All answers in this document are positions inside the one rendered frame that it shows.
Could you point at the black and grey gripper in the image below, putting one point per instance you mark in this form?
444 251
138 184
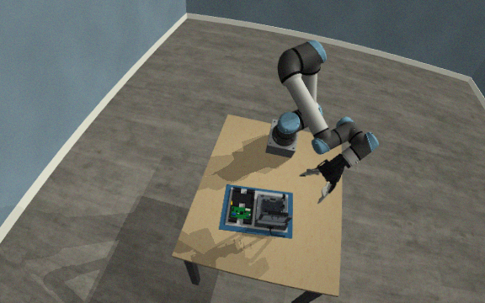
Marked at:
327 171

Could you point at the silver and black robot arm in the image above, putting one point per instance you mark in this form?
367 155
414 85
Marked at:
308 57

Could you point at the green circuit board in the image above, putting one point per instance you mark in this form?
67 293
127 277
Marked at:
241 212

